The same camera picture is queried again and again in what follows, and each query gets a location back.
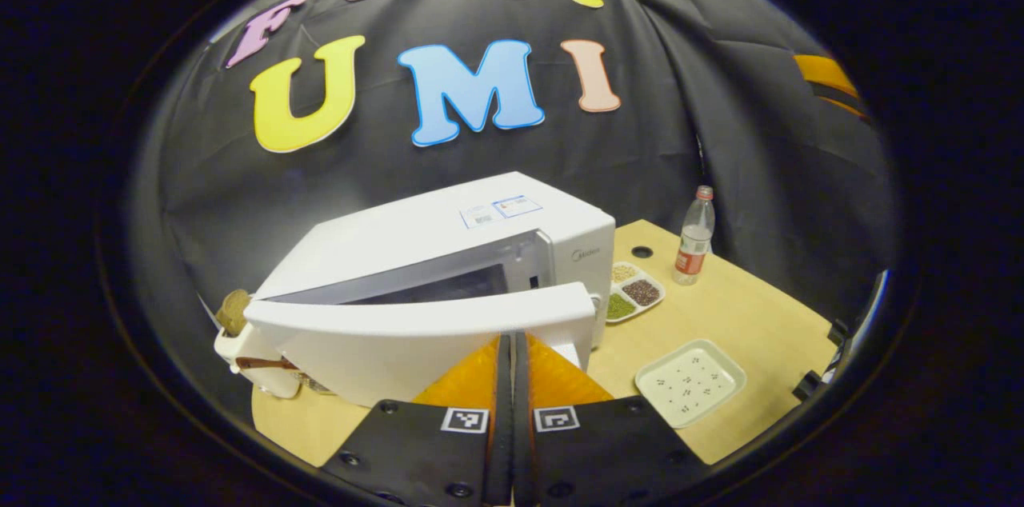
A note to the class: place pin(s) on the white divided bean dish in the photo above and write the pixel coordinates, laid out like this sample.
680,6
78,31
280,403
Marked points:
636,293

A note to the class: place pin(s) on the white dotted square plate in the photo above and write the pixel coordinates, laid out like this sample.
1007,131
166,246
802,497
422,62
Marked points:
690,383

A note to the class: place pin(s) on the black backdrop cloth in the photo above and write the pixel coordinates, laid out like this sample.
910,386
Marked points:
384,163

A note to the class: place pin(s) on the brown wooden spoon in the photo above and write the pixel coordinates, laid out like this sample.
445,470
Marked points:
264,364

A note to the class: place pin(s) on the red label plastic bottle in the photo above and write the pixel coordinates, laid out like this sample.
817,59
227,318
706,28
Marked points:
693,251

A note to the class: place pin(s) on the white toaster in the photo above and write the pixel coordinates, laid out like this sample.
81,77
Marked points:
256,379

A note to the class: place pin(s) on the brown bread slice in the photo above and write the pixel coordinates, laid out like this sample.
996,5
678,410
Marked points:
234,313

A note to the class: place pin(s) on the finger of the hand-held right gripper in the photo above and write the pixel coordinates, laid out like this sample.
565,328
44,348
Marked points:
828,77

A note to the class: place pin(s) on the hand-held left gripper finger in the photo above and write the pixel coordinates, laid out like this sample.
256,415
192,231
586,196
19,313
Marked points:
522,443
502,443

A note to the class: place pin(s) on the white microwave oven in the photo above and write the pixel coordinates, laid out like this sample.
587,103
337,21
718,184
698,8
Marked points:
416,227

